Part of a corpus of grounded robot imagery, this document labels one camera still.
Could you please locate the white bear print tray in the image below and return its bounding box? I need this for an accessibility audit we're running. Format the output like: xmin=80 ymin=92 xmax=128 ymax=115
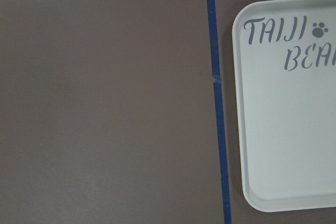
xmin=232 ymin=0 xmax=335 ymax=212

